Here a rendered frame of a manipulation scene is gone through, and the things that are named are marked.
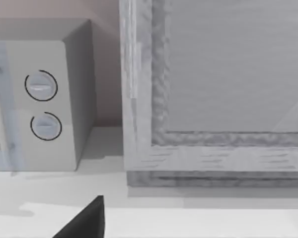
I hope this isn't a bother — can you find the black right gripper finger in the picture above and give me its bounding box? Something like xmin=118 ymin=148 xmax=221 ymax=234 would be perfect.
xmin=52 ymin=195 xmax=106 ymax=238

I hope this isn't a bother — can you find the pale round microwave knob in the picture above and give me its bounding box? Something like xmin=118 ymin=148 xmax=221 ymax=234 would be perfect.
xmin=24 ymin=69 xmax=59 ymax=102
xmin=30 ymin=112 xmax=63 ymax=141

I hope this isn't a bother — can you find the pale microwave oven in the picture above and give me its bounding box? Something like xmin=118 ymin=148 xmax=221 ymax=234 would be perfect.
xmin=0 ymin=18 xmax=97 ymax=172

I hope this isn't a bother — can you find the grey wooden cabinet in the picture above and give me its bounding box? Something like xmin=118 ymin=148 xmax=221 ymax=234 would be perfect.
xmin=118 ymin=0 xmax=298 ymax=188

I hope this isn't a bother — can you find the pale microwave door handle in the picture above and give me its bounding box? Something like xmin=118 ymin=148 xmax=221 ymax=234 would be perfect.
xmin=0 ymin=65 xmax=17 ymax=153

